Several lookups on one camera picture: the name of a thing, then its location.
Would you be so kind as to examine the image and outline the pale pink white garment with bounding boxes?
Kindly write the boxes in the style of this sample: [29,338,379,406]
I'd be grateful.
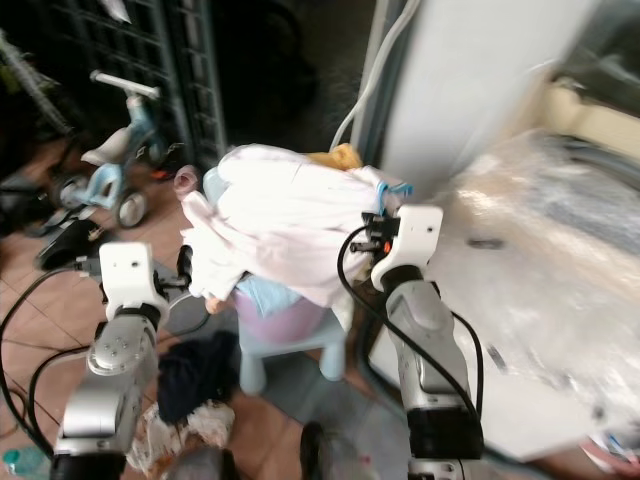
[179,144,408,311]

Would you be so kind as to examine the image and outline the blue clothes hanger hook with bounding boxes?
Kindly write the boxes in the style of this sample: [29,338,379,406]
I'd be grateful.
[374,179,412,217]

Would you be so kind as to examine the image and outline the white washing machine plastic-covered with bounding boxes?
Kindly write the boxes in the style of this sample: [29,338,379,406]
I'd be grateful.
[358,128,640,463]

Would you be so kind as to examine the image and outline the light blue cloth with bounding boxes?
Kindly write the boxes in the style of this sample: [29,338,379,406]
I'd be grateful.
[239,274,303,317]

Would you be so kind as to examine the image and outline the yellow cloth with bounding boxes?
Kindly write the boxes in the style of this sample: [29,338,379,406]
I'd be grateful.
[307,142,365,172]

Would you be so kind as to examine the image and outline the pink child shoe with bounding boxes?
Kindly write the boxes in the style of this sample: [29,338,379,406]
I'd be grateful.
[171,164,202,197]

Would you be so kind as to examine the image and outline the dark navy garment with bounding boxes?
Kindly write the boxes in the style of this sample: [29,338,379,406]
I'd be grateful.
[154,333,243,423]

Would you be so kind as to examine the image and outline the purple plastic basin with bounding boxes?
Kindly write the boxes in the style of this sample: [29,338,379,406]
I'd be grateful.
[229,288,337,347]

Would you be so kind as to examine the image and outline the light blue child tricycle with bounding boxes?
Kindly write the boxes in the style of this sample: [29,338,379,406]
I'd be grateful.
[64,69,183,230]

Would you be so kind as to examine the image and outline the black shoe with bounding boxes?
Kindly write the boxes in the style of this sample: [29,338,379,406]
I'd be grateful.
[34,214,108,272]

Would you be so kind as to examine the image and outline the light blue plastic stool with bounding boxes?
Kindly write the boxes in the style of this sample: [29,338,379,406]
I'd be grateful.
[234,312,349,397]

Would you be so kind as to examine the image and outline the white patterned cloth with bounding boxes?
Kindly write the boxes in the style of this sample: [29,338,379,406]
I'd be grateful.
[143,398,238,463]

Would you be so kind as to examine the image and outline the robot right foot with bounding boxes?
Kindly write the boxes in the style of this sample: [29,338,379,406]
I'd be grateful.
[298,421,383,480]

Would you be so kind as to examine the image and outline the dark metal grille gate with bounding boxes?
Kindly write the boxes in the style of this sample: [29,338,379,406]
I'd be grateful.
[48,0,218,173]

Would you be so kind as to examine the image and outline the bicycle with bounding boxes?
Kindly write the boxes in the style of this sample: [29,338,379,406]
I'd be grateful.
[0,34,63,133]

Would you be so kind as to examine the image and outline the clear plastic bottle green cap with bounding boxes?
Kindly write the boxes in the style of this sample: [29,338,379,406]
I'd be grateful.
[2,446,53,480]

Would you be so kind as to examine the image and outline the pink slipper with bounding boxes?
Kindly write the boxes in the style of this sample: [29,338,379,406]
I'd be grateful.
[578,434,640,477]

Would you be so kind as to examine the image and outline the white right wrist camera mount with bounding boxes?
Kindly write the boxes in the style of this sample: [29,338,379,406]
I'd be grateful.
[369,204,445,294]

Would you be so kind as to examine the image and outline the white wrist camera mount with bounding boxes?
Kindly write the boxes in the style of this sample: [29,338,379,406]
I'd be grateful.
[101,241,177,324]
[369,204,445,294]

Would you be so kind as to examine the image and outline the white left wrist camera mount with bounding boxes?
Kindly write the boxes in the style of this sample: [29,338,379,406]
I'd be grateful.
[101,241,177,324]

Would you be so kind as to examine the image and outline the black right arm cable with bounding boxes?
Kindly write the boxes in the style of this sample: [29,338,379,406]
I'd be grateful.
[337,222,485,421]

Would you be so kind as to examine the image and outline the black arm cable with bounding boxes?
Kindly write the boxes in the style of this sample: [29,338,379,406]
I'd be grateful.
[0,262,111,471]
[337,222,485,421]

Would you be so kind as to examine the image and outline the white hose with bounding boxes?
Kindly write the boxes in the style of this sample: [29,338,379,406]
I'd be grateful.
[329,0,423,153]

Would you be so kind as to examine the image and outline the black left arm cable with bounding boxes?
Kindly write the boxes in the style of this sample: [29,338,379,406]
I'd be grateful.
[0,262,111,471]

